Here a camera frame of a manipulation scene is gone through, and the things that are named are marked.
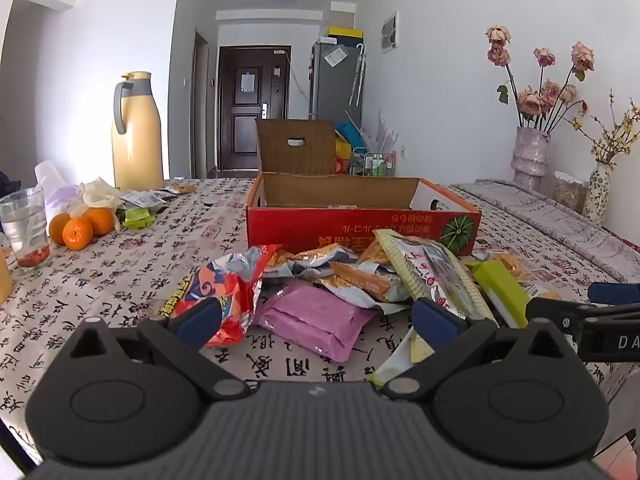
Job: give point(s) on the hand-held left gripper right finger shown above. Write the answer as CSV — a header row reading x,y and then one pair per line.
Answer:
x,y
435,317

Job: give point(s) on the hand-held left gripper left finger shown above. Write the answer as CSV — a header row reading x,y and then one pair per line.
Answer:
x,y
200,317

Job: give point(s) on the clear document pouch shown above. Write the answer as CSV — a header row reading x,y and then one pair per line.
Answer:
x,y
336,56

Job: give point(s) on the yellow thermos jug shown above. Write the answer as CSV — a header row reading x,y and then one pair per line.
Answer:
x,y
137,150

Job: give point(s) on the red cardboard box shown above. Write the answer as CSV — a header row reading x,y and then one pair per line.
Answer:
x,y
350,232

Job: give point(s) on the pink packet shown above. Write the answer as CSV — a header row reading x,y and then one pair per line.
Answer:
x,y
315,317

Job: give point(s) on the orange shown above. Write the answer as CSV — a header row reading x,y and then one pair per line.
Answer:
x,y
77,233
100,220
57,227

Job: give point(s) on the pile of grey cookie packets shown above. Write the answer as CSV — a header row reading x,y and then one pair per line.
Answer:
x,y
360,280

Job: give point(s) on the dried pink roses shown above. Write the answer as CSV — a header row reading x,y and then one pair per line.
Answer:
x,y
545,92

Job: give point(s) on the yellow flower branches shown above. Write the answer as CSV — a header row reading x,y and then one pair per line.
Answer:
x,y
607,145

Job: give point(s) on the clear drinking glass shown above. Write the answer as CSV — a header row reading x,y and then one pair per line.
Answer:
x,y
22,230

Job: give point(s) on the red orange snack bag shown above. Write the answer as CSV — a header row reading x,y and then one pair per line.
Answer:
x,y
225,290

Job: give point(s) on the brown cardboard panel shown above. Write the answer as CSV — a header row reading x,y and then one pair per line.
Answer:
x,y
295,152

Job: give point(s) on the yellow green wrapper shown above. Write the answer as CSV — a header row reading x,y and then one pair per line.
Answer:
x,y
400,357

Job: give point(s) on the pink ribbed vase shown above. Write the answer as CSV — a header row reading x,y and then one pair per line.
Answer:
x,y
531,160

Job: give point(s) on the blue plastic basin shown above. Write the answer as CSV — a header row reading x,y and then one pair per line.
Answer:
x,y
347,132

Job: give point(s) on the grey side door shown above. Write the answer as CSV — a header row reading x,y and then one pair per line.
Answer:
x,y
201,110

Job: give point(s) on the dark brown door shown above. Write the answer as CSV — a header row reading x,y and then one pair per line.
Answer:
x,y
250,125

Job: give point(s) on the glass storage jar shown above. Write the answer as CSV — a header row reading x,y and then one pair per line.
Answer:
x,y
570,195

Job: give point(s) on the white hanging umbrella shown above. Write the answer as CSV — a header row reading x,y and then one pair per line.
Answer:
x,y
358,75

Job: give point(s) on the lavender plastic bag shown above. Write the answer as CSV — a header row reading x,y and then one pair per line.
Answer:
x,y
62,200

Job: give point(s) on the grey quilted cloth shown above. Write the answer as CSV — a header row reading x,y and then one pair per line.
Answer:
x,y
550,230

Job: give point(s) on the pale dried grass bunch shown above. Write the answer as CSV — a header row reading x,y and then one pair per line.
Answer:
x,y
380,132

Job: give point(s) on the small green snack packet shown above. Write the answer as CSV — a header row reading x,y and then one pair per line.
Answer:
x,y
137,217

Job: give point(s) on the white wall panel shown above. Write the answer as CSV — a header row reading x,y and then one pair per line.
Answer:
x,y
390,32

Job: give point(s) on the small orange packet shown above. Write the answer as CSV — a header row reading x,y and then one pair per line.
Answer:
x,y
180,189

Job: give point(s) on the dark cloth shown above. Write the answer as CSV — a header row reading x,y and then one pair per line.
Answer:
x,y
7,180

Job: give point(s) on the lime green packet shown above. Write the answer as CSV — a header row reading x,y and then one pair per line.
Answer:
x,y
500,285

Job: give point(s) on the yellow plastic basket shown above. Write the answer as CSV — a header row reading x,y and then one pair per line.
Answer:
x,y
342,147

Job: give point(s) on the yellow striped long packet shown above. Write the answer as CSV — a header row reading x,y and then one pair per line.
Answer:
x,y
435,270

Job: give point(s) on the white sachet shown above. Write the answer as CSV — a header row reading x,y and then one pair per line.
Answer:
x,y
140,201
157,194

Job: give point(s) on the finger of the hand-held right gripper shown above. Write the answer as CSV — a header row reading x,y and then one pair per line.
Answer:
x,y
555,312
615,293

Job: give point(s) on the small red box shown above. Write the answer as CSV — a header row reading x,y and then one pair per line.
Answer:
x,y
341,166

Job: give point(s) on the grey refrigerator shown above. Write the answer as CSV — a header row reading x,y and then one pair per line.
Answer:
x,y
332,90

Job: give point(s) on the yellow box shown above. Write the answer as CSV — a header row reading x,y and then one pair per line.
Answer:
x,y
345,33

